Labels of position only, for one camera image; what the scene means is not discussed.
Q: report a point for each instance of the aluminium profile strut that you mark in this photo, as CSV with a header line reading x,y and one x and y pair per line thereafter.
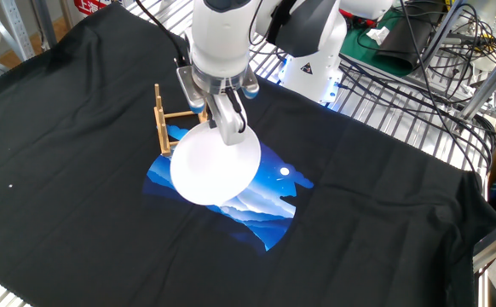
x,y
486,85

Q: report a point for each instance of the black cloth with blue print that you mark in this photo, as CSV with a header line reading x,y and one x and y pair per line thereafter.
x,y
60,170

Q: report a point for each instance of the white round plate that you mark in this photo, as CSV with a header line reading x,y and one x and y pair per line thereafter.
x,y
205,170

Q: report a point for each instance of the aluminium table edge rail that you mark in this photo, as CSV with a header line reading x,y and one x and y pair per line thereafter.
x,y
495,245

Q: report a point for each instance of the wooden dish rack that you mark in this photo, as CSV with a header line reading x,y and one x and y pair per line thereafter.
x,y
163,136

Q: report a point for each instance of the grey perforated metal frame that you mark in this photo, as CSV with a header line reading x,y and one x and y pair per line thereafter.
x,y
15,30

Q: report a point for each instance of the crumpled white paper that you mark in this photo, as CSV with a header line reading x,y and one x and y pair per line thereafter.
x,y
378,35

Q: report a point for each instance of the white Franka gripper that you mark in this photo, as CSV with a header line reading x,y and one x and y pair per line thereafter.
x,y
228,128

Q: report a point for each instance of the red sign white characters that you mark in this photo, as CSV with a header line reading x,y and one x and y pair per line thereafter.
x,y
87,6

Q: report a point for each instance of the black pouch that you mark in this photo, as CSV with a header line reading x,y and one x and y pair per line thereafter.
x,y
405,42

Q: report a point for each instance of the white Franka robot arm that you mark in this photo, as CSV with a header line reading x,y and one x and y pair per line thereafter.
x,y
218,42

